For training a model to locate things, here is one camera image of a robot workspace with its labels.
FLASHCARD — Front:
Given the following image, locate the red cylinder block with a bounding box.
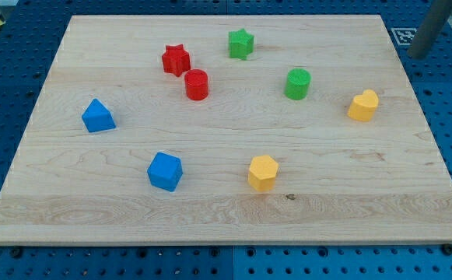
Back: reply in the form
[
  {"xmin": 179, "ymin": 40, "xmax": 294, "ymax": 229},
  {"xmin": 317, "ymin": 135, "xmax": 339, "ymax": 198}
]
[{"xmin": 184, "ymin": 69, "xmax": 208, "ymax": 101}]

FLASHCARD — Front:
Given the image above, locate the yellow hexagon block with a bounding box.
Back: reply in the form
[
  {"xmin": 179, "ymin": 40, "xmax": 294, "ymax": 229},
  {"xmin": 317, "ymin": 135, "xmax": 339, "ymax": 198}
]
[{"xmin": 247, "ymin": 155, "xmax": 279, "ymax": 191}]

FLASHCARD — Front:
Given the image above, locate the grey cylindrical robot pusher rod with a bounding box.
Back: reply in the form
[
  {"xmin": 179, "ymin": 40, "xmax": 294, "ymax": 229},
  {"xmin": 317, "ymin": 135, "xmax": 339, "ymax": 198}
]
[{"xmin": 407, "ymin": 0, "xmax": 452, "ymax": 60}]

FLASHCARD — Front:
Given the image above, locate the green star block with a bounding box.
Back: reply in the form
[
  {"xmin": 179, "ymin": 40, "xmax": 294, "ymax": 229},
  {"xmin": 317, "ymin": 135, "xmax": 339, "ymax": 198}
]
[{"xmin": 228, "ymin": 28, "xmax": 254, "ymax": 60}]

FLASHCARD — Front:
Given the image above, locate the red star block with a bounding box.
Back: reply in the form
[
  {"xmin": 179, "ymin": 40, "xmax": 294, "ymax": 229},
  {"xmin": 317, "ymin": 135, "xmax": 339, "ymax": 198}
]
[{"xmin": 162, "ymin": 44, "xmax": 191, "ymax": 77}]

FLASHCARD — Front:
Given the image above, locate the yellow heart block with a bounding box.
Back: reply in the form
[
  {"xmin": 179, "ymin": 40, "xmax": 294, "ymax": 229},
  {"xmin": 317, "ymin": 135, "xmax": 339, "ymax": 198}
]
[{"xmin": 347, "ymin": 89, "xmax": 379, "ymax": 122}]

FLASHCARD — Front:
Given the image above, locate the white fiducial marker tag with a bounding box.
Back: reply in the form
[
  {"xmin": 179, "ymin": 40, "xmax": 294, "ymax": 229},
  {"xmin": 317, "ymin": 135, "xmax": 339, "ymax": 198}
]
[{"xmin": 391, "ymin": 27, "xmax": 417, "ymax": 46}]

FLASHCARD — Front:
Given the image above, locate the blue cube block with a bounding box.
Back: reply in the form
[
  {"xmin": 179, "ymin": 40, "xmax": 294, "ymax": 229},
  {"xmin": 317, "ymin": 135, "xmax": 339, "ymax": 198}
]
[{"xmin": 147, "ymin": 152, "xmax": 183, "ymax": 192}]

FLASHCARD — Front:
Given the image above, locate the blue triangle block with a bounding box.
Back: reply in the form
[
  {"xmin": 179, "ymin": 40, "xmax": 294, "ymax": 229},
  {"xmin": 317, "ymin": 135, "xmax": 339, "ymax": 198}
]
[{"xmin": 82, "ymin": 99, "xmax": 116, "ymax": 133}]

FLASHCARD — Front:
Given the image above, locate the green cylinder block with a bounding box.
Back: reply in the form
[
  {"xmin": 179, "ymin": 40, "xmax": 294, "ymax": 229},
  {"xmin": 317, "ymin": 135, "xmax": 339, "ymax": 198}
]
[{"xmin": 284, "ymin": 68, "xmax": 311, "ymax": 100}]

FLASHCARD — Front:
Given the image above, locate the light wooden board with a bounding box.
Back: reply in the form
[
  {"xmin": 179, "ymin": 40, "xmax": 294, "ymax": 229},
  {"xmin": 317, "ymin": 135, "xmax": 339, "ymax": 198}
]
[{"xmin": 0, "ymin": 15, "xmax": 452, "ymax": 247}]

